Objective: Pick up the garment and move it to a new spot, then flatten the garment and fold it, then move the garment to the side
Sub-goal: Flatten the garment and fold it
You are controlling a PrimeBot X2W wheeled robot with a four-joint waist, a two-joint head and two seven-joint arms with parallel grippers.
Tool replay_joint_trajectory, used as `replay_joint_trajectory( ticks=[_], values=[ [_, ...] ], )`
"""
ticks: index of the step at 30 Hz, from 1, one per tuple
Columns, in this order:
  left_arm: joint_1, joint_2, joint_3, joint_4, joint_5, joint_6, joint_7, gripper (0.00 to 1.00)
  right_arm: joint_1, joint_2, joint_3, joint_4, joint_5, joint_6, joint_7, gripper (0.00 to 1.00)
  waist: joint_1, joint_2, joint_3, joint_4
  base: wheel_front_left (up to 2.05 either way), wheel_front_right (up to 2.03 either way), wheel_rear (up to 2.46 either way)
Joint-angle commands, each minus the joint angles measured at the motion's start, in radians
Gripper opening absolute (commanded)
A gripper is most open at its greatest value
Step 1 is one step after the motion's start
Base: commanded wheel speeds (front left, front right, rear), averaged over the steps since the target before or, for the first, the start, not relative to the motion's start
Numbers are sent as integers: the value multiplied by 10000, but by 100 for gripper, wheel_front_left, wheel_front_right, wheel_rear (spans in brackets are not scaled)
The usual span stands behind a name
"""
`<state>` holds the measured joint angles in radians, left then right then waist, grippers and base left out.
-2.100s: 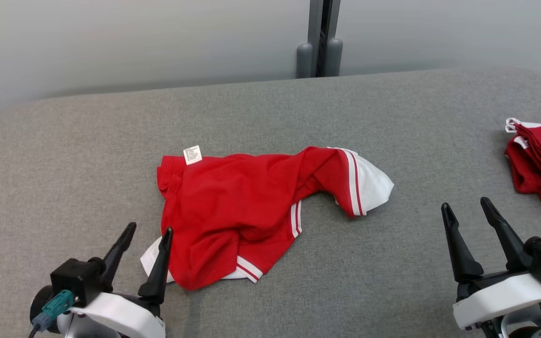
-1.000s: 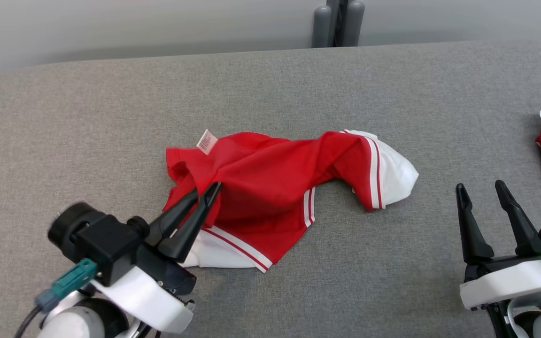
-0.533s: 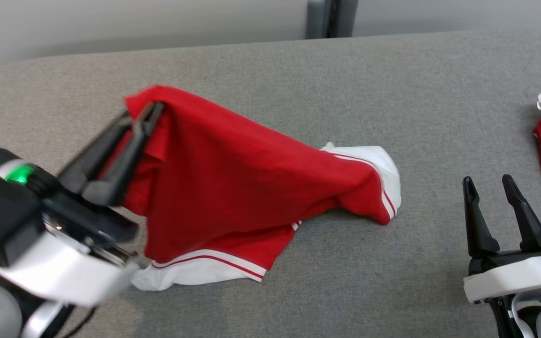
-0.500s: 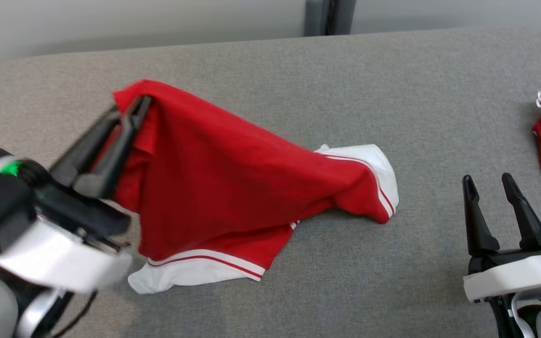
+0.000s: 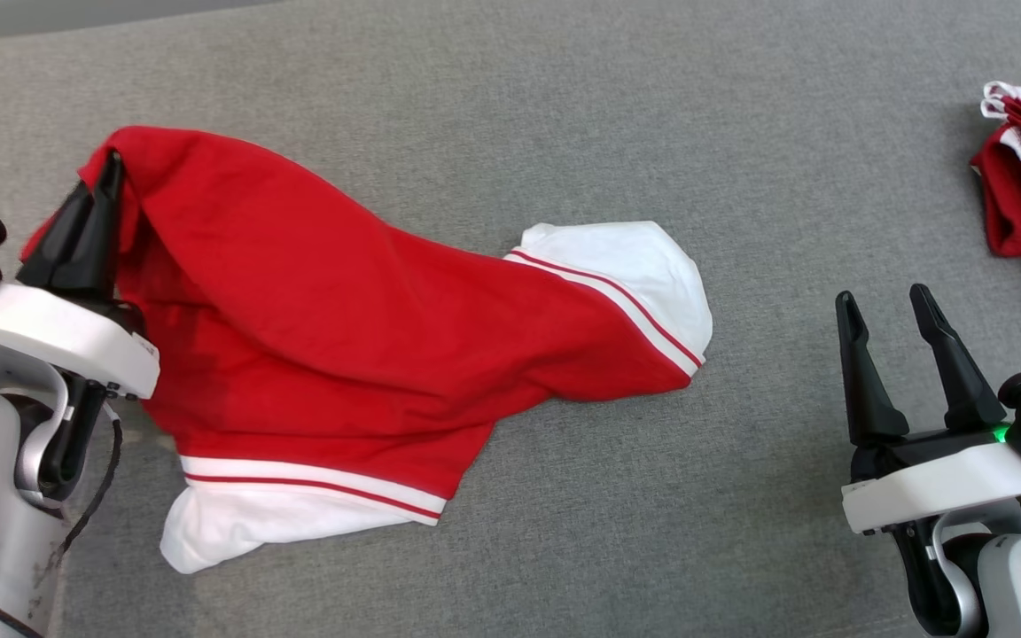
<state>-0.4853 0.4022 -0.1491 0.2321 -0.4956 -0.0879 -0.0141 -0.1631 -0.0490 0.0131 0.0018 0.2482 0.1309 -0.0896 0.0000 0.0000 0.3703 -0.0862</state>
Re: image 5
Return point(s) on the red shirt with white sleeves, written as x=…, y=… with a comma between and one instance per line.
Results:
x=342, y=354

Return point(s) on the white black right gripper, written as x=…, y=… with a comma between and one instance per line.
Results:
x=945, y=483

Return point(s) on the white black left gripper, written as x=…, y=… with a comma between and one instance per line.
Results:
x=58, y=332

